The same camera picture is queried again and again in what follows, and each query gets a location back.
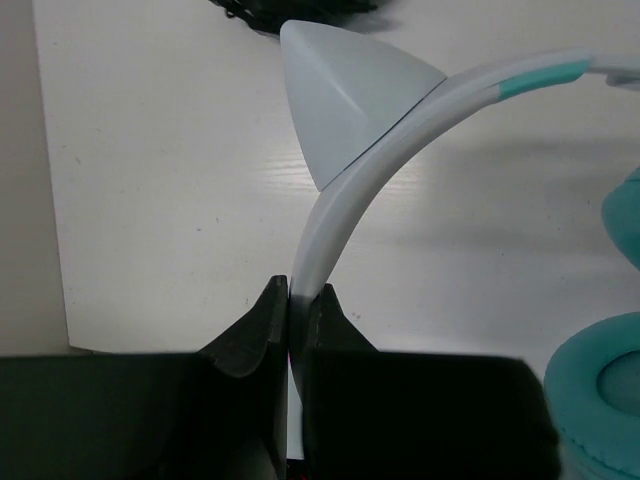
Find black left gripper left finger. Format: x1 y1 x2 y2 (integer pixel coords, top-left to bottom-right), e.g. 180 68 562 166
1 276 288 479

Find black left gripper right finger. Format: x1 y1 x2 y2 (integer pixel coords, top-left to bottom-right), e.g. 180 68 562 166
302 285 561 479

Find teal cat-ear headphones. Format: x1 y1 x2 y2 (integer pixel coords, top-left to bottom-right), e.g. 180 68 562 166
280 20 639 479

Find black headphones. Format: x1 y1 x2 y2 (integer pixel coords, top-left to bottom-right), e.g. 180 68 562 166
212 0 389 35

